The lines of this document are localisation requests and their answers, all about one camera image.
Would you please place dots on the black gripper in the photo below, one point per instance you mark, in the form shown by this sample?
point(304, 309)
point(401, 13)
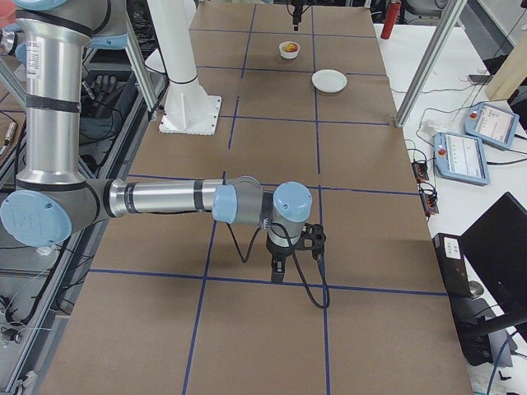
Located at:
point(296, 17)
point(276, 252)

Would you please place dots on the red yellow apple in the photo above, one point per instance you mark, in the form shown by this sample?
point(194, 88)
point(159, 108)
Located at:
point(290, 47)

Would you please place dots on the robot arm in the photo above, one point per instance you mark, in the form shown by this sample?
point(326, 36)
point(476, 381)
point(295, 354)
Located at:
point(53, 200)

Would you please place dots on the white round bowl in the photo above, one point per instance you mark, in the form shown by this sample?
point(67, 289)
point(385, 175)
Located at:
point(288, 56)

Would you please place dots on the white round plate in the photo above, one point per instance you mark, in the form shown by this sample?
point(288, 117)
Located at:
point(329, 81)

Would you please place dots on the red fire extinguisher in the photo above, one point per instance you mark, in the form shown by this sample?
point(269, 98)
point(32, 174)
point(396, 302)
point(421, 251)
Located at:
point(391, 17)

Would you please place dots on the orange circuit board near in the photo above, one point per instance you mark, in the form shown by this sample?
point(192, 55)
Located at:
point(429, 205)

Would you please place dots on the orange circuit board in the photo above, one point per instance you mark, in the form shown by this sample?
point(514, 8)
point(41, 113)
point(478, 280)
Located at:
point(420, 170)
point(429, 205)

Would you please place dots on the black box device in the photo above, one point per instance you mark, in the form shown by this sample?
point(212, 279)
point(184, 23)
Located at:
point(450, 258)

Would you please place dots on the orange circuit board far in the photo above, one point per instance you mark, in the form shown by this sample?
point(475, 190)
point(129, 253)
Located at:
point(420, 170)

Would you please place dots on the near teach pendant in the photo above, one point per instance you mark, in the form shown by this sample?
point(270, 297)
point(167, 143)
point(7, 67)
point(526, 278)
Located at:
point(461, 157)

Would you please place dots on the teach pendant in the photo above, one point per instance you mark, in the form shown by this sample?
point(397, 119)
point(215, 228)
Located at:
point(461, 157)
point(493, 125)

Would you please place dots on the black laptop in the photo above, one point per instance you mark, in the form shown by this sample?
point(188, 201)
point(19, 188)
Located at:
point(495, 245)

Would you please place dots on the far teach pendant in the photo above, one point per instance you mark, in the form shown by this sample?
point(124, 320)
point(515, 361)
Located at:
point(493, 125)

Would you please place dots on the wooden plank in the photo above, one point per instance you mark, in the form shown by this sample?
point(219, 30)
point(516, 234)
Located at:
point(510, 75)

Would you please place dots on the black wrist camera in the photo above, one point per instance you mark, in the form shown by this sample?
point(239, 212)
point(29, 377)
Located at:
point(312, 239)

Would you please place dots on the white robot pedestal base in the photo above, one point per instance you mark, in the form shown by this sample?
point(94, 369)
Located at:
point(188, 108)

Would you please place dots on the aluminium frame post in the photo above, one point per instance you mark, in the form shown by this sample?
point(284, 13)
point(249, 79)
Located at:
point(429, 58)

